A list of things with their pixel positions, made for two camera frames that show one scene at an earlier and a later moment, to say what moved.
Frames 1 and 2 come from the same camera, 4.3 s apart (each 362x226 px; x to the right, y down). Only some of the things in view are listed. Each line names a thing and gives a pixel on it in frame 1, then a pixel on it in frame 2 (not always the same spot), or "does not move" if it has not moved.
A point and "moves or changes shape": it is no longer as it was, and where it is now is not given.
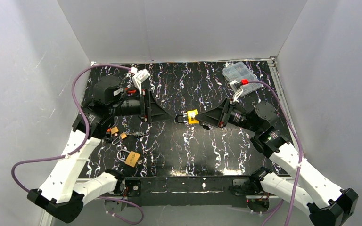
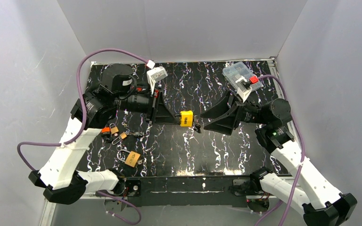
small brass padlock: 122,136 does not move
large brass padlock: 132,158 does not move
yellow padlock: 189,117 moves or changes shape
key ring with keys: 137,133 -> 198,126
